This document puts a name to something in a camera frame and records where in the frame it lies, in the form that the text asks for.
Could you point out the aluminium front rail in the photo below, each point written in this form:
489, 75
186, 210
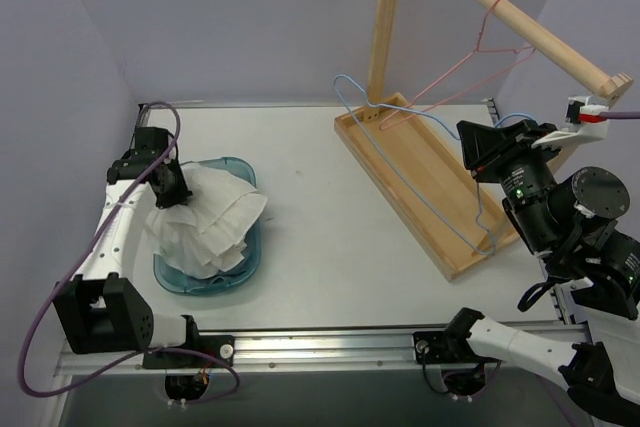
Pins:
376, 349

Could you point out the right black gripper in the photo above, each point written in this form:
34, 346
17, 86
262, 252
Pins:
495, 159

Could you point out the teal plastic tray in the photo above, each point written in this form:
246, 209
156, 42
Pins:
176, 282

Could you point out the wooden clothes rack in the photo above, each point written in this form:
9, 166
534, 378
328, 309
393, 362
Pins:
587, 74

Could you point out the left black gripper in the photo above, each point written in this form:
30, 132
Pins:
170, 192

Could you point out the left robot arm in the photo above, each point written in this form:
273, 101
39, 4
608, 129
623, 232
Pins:
99, 308

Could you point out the blue wire hanger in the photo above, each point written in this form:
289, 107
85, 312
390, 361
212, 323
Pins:
414, 161

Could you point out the white garment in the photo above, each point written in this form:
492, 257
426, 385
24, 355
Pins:
206, 236

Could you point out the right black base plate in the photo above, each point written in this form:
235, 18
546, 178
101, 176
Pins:
431, 348

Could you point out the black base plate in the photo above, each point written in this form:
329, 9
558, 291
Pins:
431, 348
221, 347

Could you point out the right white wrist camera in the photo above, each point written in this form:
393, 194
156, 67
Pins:
585, 122

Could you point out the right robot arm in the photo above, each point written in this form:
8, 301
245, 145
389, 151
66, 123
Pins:
570, 226

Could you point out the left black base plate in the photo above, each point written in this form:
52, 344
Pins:
221, 347

